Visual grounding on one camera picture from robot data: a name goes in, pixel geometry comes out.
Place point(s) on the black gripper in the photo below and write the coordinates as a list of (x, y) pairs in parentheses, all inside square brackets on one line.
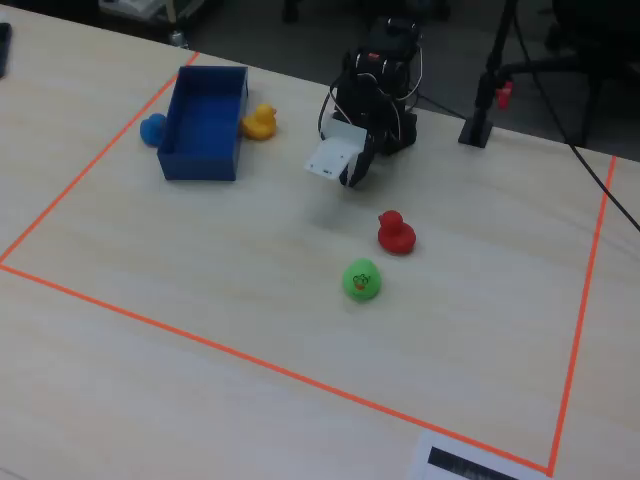
[(361, 169)]

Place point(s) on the red rubber duck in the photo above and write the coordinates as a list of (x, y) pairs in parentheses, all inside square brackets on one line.
[(397, 237)]

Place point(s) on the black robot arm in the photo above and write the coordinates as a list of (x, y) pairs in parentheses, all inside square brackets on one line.
[(387, 50)]

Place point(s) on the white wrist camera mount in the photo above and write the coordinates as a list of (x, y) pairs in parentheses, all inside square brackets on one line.
[(330, 155)]

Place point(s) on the black office chair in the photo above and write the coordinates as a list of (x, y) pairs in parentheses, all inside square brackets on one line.
[(560, 65)]

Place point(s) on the white paper with black bar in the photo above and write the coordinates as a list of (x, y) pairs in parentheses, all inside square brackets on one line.
[(422, 445)]

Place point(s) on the red clamp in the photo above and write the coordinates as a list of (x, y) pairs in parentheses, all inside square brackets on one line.
[(505, 95)]

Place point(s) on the green rubber duck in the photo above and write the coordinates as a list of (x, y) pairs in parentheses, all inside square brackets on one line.
[(362, 290)]

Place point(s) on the yellow rubber duck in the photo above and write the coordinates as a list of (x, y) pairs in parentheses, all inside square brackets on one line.
[(257, 127)]

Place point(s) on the orange tape strip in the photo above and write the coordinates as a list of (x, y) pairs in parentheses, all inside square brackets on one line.
[(75, 184), (250, 359), (586, 300)]

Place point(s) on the blue plastic box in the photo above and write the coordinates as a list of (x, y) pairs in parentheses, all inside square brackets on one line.
[(200, 165)]

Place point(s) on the blue rubber duck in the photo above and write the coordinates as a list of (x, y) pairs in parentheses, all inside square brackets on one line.
[(151, 130)]

